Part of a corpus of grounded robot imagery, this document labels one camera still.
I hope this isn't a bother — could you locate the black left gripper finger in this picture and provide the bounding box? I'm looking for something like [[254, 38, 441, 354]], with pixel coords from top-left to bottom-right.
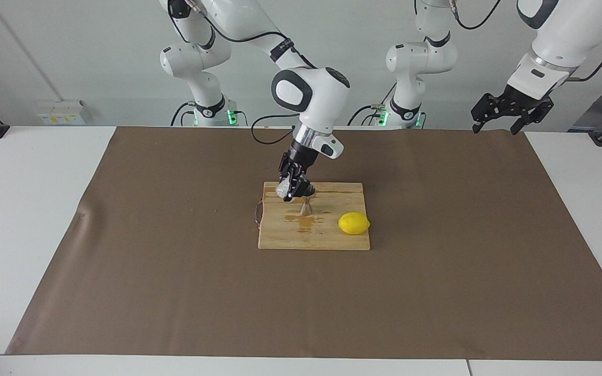
[[471, 94, 505, 134], [510, 102, 553, 135]]

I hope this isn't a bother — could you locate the wooden cutting board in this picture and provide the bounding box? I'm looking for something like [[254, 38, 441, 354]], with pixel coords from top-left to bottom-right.
[[254, 181, 371, 251]]

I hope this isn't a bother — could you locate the yellow lemon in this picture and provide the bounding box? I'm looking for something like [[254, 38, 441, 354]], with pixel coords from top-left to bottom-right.
[[338, 211, 371, 236]]

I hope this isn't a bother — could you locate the brown paper table mat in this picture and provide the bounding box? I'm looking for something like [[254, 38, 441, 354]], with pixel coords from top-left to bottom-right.
[[6, 126, 602, 361]]

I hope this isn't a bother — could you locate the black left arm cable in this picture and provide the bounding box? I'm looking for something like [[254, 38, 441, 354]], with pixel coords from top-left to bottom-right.
[[447, 0, 602, 83]]

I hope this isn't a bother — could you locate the black left base cable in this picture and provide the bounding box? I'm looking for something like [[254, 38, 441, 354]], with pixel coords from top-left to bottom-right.
[[347, 84, 401, 127]]

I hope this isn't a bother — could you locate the black base cable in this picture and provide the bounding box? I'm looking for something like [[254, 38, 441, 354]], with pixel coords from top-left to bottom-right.
[[169, 102, 197, 127], [347, 84, 401, 127]]

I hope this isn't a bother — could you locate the black right base cable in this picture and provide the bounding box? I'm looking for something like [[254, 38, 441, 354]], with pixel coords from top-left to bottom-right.
[[169, 102, 197, 127]]

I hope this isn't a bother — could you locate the white yellow wall socket box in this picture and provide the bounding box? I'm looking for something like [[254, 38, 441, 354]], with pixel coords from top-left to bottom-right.
[[36, 100, 86, 126]]

